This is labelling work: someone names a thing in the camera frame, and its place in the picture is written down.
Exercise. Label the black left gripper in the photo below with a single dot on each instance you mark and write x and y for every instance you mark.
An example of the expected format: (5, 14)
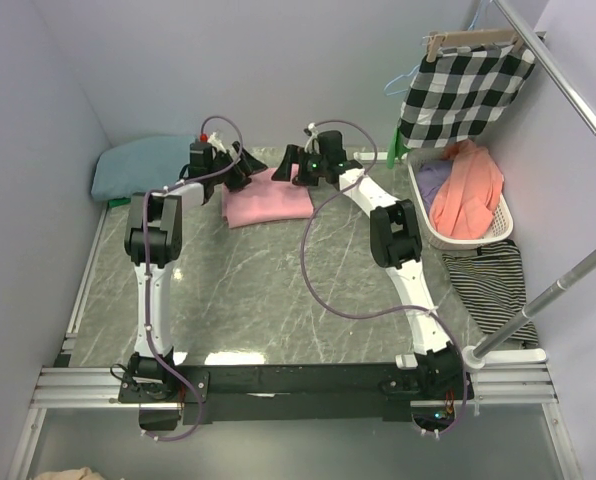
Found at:
(242, 171)

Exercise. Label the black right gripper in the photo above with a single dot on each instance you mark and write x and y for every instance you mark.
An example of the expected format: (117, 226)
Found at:
(295, 154)

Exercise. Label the white laundry basket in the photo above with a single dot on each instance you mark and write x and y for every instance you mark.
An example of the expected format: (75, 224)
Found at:
(500, 228)

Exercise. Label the pink t-shirt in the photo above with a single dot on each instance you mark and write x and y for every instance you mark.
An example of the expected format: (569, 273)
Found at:
(265, 200)

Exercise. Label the black mounting base bar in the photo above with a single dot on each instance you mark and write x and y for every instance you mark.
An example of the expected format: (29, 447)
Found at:
(294, 392)

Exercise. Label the folded teal t-shirt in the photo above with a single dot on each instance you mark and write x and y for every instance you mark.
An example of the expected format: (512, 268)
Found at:
(140, 165)

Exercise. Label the white rack foot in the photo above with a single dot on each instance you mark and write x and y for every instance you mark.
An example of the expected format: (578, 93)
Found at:
(370, 156)

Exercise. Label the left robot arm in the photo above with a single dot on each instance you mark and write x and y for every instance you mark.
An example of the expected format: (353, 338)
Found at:
(153, 238)

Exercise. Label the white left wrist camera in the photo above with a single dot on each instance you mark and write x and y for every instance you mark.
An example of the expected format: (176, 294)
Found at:
(214, 140)

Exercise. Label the black white checkered cloth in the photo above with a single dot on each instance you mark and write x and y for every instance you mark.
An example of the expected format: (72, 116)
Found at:
(456, 96)

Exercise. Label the beige cloth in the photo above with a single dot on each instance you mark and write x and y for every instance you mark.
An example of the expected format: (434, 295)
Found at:
(84, 473)

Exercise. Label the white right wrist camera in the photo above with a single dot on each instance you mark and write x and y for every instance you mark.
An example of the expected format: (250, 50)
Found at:
(311, 131)

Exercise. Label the green hanging garment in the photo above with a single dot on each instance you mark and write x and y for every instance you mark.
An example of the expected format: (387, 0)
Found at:
(397, 149)

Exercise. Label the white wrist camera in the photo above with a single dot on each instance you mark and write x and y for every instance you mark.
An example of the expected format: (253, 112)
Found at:
(311, 131)
(214, 140)

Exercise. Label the orange shirt in basket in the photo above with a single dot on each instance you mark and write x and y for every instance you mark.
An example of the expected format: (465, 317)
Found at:
(464, 207)

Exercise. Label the wooden clothes hanger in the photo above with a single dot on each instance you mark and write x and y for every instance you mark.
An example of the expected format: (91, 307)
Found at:
(455, 39)

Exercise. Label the black white striped garment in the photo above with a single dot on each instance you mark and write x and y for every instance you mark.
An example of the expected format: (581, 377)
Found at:
(490, 283)

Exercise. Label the metal clothes rack pole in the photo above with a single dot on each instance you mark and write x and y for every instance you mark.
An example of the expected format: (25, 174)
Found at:
(588, 116)

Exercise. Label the blue wire hanger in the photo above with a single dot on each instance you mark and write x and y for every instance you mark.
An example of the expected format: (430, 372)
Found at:
(400, 84)

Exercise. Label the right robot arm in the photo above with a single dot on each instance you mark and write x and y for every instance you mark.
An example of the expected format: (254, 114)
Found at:
(395, 244)

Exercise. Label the aluminium frame rail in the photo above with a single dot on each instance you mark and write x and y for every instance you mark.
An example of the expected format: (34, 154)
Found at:
(77, 421)

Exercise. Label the purple garment in basket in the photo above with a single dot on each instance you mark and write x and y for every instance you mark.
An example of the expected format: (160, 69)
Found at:
(430, 177)

